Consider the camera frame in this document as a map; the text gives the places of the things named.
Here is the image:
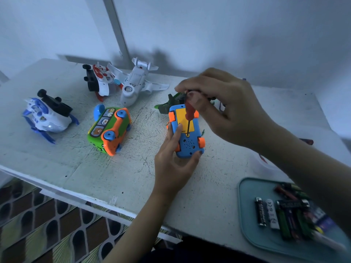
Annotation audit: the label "person's right hand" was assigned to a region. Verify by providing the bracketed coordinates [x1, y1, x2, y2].
[174, 67, 279, 151]

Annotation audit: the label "person's left hand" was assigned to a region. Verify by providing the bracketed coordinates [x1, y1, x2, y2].
[154, 124, 203, 199]

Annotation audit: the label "black white toy car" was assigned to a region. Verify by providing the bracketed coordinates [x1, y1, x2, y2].
[211, 96, 227, 113]

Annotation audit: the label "yellow orange toy car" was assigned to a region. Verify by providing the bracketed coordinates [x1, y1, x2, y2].
[167, 103, 206, 159]

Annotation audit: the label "clear plastic container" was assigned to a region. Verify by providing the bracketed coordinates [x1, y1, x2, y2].
[247, 126, 351, 180]

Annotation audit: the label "red screwdriver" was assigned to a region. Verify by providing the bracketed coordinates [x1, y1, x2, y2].
[184, 91, 197, 138]

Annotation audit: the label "dark green toy helicopter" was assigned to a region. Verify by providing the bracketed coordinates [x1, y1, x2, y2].
[154, 91, 188, 116]

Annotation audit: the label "green orange toy car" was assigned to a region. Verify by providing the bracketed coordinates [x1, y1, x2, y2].
[87, 104, 132, 157]

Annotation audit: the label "white toy airplane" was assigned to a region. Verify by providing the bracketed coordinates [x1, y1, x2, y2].
[107, 57, 170, 108]

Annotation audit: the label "teal container lid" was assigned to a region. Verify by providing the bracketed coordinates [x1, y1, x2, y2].
[237, 177, 351, 263]

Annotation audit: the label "pile of batteries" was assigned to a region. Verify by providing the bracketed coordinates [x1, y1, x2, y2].
[254, 182, 347, 251]

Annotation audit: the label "red white toy vehicle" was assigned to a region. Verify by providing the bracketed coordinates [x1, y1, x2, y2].
[82, 62, 123, 102]

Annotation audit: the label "white blue toy vehicle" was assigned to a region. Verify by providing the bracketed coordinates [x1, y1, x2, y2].
[22, 89, 80, 145]

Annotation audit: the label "person's left forearm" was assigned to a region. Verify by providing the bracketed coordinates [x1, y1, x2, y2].
[103, 191, 182, 263]

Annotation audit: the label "person's dark trousers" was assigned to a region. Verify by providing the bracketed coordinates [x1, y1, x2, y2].
[143, 235, 264, 263]

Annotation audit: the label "white wooden table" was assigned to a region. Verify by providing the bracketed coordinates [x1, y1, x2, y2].
[0, 58, 351, 263]

